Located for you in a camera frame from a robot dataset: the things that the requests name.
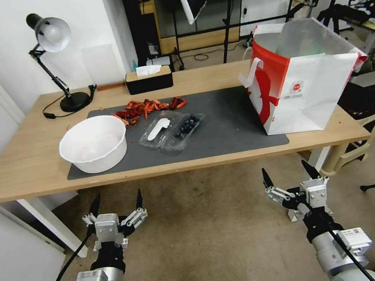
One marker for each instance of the black tissue box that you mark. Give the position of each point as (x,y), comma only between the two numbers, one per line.
(149,80)

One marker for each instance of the white plastic spoon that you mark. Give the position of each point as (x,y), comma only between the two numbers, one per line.
(157,128)

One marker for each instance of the dark grey desk mat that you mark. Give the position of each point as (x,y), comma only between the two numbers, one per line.
(227,123)

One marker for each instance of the dark blueberries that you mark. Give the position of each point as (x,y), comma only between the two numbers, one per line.
(186,125)

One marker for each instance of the black desk lamp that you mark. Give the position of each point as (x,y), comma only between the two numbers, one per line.
(54,33)

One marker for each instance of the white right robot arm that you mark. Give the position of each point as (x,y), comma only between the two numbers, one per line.
(339,251)

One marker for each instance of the beige plastic chair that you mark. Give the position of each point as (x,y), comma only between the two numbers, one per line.
(363,139)

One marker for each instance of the black tripod stand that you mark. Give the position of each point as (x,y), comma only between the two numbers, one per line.
(229,14)

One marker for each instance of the red white takeout bag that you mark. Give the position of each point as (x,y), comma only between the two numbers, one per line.
(308,91)

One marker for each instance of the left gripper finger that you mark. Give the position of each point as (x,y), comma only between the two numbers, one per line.
(138,214)
(92,215)

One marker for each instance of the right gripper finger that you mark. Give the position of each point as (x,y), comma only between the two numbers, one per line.
(313,171)
(277,193)

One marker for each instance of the red crayfish shell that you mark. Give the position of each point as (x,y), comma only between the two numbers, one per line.
(120,115)
(160,104)
(133,105)
(178,103)
(148,109)
(132,120)

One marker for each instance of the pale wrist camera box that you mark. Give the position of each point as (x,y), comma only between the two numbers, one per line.
(107,229)
(315,196)

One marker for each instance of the wooden table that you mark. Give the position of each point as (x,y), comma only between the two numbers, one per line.
(25,157)

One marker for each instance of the white table leg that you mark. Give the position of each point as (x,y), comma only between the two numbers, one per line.
(52,224)
(323,161)

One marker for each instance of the clear plastic takeout container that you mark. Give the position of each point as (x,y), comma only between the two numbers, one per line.
(170,143)

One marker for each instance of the white tissue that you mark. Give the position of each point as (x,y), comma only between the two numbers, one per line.
(147,70)

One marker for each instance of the white plastic bowl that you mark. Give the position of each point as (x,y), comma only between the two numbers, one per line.
(93,147)

